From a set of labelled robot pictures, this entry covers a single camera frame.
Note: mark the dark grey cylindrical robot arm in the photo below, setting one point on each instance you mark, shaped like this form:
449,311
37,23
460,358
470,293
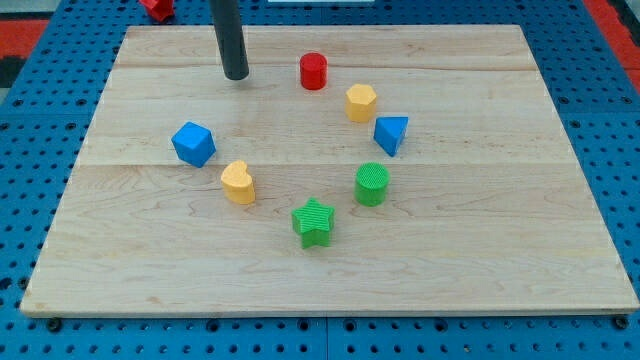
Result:
230,38

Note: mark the blue cube block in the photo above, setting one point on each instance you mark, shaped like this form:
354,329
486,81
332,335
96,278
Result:
194,144

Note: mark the green star block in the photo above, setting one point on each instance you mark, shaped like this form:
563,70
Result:
313,223

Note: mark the green cylinder block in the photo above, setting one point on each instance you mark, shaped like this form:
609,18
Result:
371,182

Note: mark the yellow heart block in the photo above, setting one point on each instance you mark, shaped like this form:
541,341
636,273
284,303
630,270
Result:
237,183

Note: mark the blue triangle block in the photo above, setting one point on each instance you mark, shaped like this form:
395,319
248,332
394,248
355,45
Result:
389,133

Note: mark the yellow hexagon block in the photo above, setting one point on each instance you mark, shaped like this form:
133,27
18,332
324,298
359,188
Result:
360,103

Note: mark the red cylinder block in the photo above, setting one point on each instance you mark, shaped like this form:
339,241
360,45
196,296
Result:
313,71

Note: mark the light wooden board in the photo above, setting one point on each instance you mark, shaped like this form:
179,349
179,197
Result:
487,212

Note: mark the red star block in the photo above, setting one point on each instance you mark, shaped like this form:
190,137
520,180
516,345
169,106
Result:
159,10

